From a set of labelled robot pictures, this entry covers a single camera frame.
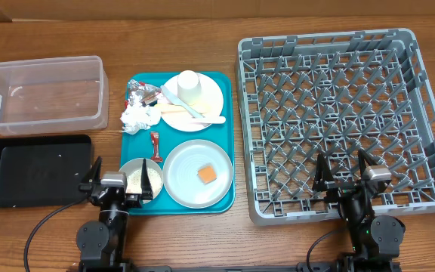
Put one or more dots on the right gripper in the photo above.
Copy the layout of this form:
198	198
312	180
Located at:
322	177

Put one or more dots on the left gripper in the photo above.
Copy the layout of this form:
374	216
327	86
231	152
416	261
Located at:
92	175

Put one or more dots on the white rice pile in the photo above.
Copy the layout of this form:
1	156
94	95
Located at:
133	181

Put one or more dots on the small grey bowl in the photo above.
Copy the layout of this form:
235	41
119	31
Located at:
135	164

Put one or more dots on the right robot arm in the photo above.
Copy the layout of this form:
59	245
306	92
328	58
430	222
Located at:
375	239

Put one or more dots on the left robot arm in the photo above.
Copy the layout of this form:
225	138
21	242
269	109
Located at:
101	243

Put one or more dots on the grey dishwasher rack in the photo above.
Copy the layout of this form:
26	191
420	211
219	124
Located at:
334	94

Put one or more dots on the teal serving tray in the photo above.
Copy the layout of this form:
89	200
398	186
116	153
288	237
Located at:
139	145

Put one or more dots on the grey round plate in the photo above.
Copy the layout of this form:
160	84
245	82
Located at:
180	174

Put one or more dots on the red sauce packet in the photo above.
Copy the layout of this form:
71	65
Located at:
155	142

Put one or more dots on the crumpled white napkin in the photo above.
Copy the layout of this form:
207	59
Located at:
136	118

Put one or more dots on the pink plastic fork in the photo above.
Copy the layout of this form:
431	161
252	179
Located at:
203	120

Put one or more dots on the orange food cube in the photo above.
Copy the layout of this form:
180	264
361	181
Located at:
207	174

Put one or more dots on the yellow plastic spoon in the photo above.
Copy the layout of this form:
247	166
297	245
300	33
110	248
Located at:
171	108

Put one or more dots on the crumpled foil wrapper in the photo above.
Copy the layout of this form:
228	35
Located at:
142	94

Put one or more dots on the black plastic tray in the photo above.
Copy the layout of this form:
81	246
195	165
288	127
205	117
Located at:
43	171

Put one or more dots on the light blue plastic knife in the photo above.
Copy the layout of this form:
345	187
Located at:
177	101

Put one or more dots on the clear plastic bin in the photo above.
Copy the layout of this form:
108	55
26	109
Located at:
53	95

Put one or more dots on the white paper cup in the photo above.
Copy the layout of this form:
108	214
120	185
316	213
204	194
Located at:
189	88

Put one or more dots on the white plate with cutlery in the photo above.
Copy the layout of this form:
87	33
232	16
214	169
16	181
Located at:
212	96

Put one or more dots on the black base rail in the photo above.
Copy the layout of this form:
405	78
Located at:
300	267

